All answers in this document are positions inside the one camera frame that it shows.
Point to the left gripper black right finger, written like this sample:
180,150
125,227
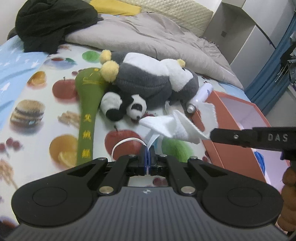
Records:
228,197

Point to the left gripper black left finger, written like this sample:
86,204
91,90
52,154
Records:
67,196

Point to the blue plastic snack bag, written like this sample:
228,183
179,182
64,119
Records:
260,160

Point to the blue surgical face mask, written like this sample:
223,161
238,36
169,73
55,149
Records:
148,145

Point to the white cloth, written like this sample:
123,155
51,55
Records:
178,126

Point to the person's right hand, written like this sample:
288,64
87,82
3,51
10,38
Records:
286,220

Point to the orange cardboard box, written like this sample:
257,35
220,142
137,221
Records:
237,114

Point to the blue curtain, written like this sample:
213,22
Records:
274,78

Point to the fruit print plastic sheet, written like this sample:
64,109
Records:
40,135

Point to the white spray bottle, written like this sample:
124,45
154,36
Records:
201,96

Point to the small panda plush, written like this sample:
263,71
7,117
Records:
115,107

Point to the green fabric massage stick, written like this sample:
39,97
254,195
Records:
91,87

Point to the grey white penguin plush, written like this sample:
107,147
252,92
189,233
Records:
156,81

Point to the light blue star bedsheet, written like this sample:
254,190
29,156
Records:
17,67

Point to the cream quilted headboard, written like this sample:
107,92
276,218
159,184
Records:
187,14

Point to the black clothing pile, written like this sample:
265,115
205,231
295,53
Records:
43,25

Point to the grey duvet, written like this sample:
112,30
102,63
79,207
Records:
159,37

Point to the yellow pillow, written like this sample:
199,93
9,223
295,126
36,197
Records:
115,8

